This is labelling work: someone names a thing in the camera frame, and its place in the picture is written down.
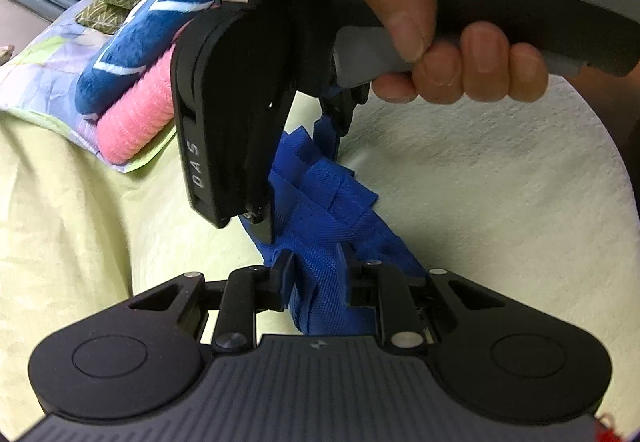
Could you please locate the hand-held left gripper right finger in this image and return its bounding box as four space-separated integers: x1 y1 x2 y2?
337 242 506 355

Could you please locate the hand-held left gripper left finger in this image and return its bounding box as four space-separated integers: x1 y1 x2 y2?
129 249 297 355

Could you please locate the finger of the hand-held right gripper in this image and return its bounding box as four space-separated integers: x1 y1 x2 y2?
239 199 275 245
317 83 372 158

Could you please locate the blue non-woven shopping bag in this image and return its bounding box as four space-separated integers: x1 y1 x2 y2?
239 87 431 338

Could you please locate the blue plush white-striped towel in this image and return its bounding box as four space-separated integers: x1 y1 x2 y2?
77 0 219 120

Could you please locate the pink ribbed folded towel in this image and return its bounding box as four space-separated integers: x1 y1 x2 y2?
97 42 179 163

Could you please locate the yellow-green bed sheet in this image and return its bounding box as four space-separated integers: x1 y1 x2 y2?
0 92 351 423

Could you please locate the pastel patchwork cloth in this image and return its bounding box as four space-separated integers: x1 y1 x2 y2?
0 0 221 173

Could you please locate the red tassel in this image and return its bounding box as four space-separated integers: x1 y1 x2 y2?
595 414 627 442

